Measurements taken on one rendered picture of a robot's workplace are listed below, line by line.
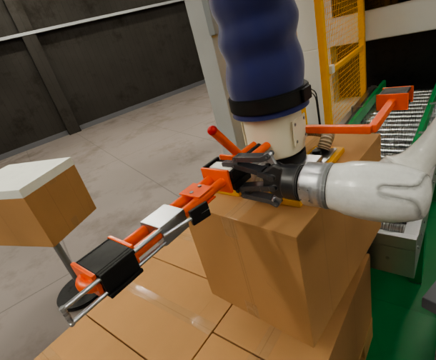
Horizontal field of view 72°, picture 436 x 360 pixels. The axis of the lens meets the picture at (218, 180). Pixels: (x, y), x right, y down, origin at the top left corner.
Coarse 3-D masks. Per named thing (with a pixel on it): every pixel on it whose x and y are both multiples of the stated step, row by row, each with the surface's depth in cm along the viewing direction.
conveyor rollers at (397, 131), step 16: (416, 96) 268; (368, 112) 264; (400, 112) 248; (416, 112) 242; (432, 112) 235; (384, 128) 228; (400, 128) 221; (416, 128) 215; (384, 144) 207; (400, 144) 201; (384, 224) 138
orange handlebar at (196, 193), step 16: (384, 112) 82; (320, 128) 85; (336, 128) 82; (352, 128) 79; (368, 128) 77; (208, 176) 73; (192, 192) 66; (208, 192) 66; (192, 208) 63; (128, 240) 57; (80, 288) 48
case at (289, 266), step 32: (352, 160) 92; (224, 224) 83; (256, 224) 75; (288, 224) 72; (320, 224) 76; (352, 224) 95; (224, 256) 92; (256, 256) 81; (288, 256) 72; (320, 256) 79; (352, 256) 99; (224, 288) 103; (256, 288) 89; (288, 288) 79; (320, 288) 82; (288, 320) 86; (320, 320) 85
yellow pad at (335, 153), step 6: (312, 150) 94; (318, 150) 93; (330, 150) 96; (336, 150) 96; (342, 150) 97; (324, 156) 93; (330, 156) 93; (336, 156) 93; (324, 162) 90; (270, 192) 83; (282, 198) 79; (288, 204) 78; (294, 204) 77; (300, 204) 76
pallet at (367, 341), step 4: (368, 328) 140; (368, 332) 140; (368, 336) 141; (368, 340) 142; (364, 344) 135; (368, 344) 143; (364, 348) 136; (368, 348) 144; (360, 352) 131; (364, 352) 138; (360, 356) 131; (364, 356) 139
